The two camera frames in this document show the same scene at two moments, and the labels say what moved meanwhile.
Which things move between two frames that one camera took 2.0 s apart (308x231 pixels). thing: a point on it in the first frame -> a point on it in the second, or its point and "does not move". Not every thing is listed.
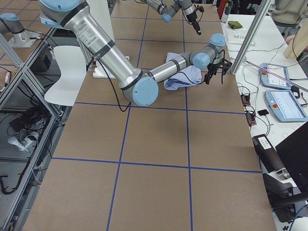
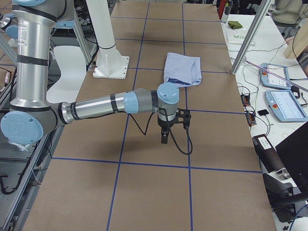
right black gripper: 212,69 -> 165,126
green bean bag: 235,24 does not move
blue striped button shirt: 189,76 does not move
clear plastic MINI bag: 237,35 does not move
